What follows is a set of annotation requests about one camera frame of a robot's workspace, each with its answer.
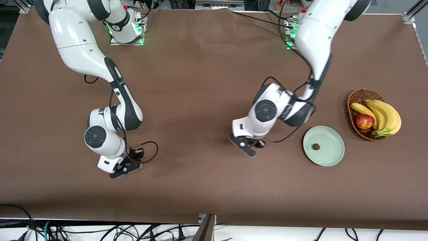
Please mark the yellow banana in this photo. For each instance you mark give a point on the yellow banana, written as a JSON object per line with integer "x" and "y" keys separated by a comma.
{"x": 394, "y": 120}
{"x": 362, "y": 109}
{"x": 381, "y": 115}

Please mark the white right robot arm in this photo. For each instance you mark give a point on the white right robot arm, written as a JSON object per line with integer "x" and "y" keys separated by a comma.
{"x": 77, "y": 43}

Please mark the brown wicker basket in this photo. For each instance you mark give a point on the brown wicker basket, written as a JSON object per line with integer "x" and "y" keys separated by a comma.
{"x": 359, "y": 95}

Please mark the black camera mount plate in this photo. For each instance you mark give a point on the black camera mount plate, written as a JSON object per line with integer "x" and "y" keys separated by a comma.
{"x": 241, "y": 144}
{"x": 125, "y": 169}

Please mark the red apple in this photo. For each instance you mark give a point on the red apple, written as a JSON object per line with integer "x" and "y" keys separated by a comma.
{"x": 364, "y": 122}

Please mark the aluminium frame corner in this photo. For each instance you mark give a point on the aluminium frame corner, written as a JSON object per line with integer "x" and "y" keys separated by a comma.
{"x": 25, "y": 7}

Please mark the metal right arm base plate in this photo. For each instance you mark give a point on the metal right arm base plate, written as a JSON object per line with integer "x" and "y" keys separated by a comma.
{"x": 115, "y": 42}

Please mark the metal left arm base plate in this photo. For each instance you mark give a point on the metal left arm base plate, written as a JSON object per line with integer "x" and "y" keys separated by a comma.
{"x": 289, "y": 47}

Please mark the black left camera mount plate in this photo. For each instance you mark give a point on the black left camera mount plate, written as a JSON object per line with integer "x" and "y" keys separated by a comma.
{"x": 241, "y": 144}

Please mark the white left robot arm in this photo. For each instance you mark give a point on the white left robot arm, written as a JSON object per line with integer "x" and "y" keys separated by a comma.
{"x": 314, "y": 36}

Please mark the orange background objects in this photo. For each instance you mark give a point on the orange background objects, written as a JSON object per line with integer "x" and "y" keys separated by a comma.
{"x": 287, "y": 3}

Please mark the aluminium profile post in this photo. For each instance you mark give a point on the aluminium profile post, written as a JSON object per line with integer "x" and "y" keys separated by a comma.
{"x": 205, "y": 229}

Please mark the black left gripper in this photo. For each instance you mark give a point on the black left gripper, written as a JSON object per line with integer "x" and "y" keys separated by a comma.
{"x": 258, "y": 143}

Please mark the brown table cover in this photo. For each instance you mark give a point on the brown table cover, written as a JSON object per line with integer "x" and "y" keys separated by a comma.
{"x": 214, "y": 83}

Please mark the black right camera mount plate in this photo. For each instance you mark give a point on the black right camera mount plate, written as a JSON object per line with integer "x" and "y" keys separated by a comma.
{"x": 125, "y": 169}

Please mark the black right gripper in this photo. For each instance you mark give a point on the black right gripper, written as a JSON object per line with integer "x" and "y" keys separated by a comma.
{"x": 135, "y": 154}

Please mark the metal background device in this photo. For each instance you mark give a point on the metal background device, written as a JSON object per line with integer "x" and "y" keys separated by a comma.
{"x": 219, "y": 4}

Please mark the pale green round plate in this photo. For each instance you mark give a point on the pale green round plate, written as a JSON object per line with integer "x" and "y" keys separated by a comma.
{"x": 331, "y": 150}

